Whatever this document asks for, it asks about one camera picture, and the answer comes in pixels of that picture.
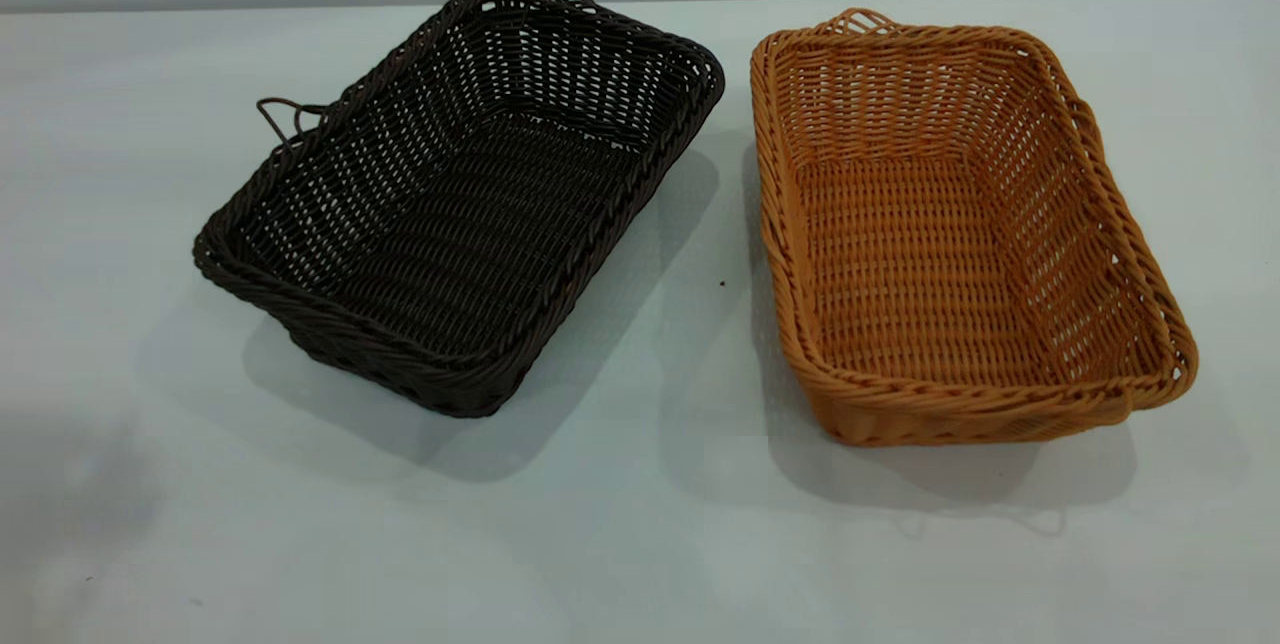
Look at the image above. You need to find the black wicker basket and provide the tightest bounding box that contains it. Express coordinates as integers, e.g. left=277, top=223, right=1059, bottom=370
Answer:
left=192, top=0, right=726, bottom=420

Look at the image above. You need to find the orange wicker basket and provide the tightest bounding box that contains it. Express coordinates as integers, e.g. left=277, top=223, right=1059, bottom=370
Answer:
left=750, top=8, right=1199, bottom=448

